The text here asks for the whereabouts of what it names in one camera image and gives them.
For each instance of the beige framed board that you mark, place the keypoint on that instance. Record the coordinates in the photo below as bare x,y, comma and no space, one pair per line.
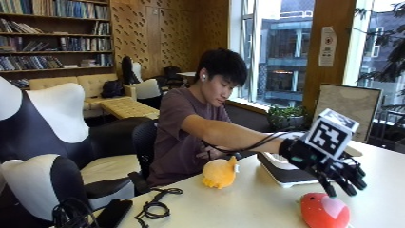
348,107

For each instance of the large black and white armchair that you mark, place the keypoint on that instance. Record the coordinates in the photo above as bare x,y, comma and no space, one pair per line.
38,186
51,126

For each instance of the the person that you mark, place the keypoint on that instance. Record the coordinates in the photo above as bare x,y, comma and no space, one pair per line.
178,126

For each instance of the red soft toy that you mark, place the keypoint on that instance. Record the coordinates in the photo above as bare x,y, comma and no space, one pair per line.
323,212

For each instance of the white paper wall sign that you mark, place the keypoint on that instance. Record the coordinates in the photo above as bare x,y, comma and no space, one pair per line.
328,47

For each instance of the green potted plant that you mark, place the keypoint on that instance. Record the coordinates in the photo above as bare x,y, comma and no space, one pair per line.
284,115

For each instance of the wooden bookshelf with books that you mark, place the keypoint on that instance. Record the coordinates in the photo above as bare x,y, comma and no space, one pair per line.
55,34

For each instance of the black office chair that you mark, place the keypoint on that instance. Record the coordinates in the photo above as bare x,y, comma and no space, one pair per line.
146,142

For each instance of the black phone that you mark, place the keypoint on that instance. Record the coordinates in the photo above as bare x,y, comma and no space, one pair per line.
114,213

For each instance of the small black and white armchair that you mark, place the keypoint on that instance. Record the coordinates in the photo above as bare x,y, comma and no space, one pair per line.
146,87

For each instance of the small white round table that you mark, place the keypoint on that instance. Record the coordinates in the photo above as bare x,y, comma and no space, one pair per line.
187,74

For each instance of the yellow tufted ottoman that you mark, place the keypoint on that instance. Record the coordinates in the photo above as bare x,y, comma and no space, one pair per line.
128,108

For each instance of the white cube with black markers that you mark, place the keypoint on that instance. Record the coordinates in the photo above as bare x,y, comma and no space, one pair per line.
331,134

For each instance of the orange soft toy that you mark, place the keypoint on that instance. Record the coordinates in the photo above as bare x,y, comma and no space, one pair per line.
219,172

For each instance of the white earbud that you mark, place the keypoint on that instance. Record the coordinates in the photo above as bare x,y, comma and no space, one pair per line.
203,77

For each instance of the black backpack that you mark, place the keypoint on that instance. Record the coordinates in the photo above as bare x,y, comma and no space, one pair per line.
112,88

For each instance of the black lounge chair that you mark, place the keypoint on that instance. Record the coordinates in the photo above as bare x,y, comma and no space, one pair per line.
174,76

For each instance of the beige tufted sofa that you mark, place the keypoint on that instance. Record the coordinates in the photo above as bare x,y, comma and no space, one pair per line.
91,87

